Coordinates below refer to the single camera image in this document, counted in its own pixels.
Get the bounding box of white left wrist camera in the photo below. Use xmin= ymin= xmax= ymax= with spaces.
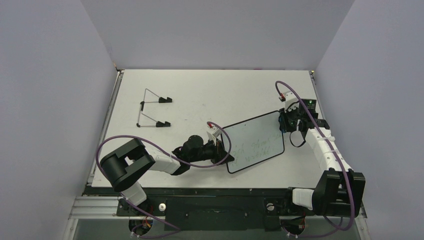
xmin=206 ymin=123 xmax=222 ymax=144

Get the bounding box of aluminium frame rail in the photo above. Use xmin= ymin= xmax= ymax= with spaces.
xmin=85 ymin=69 xmax=125 ymax=186

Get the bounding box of black framed small whiteboard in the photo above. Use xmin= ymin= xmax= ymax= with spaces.
xmin=221 ymin=110 xmax=285 ymax=174

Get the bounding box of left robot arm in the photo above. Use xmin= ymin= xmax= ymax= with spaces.
xmin=97 ymin=135 xmax=235 ymax=215

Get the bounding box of wire whiteboard stand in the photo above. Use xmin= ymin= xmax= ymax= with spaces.
xmin=135 ymin=88 xmax=173 ymax=128

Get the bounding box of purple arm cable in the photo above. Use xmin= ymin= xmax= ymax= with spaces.
xmin=95 ymin=121 xmax=233 ymax=239
xmin=274 ymin=80 xmax=357 ymax=239

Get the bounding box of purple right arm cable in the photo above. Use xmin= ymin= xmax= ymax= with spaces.
xmin=274 ymin=80 xmax=357 ymax=239

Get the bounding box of blue whiteboard eraser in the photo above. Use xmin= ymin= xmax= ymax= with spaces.
xmin=278 ymin=114 xmax=287 ymax=134

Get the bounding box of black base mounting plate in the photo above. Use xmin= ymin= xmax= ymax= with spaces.
xmin=82 ymin=187 xmax=335 ymax=233

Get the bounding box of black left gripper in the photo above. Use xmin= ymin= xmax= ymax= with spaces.
xmin=189 ymin=138 xmax=234 ymax=166

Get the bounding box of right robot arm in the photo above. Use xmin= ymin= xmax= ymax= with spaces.
xmin=278 ymin=95 xmax=366 ymax=218

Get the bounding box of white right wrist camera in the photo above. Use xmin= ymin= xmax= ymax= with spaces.
xmin=279 ymin=91 xmax=300 ymax=112

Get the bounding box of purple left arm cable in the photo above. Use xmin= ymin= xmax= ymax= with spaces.
xmin=95 ymin=121 xmax=233 ymax=239

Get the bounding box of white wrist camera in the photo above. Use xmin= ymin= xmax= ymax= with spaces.
xmin=206 ymin=123 xmax=222 ymax=144
xmin=279 ymin=91 xmax=300 ymax=112

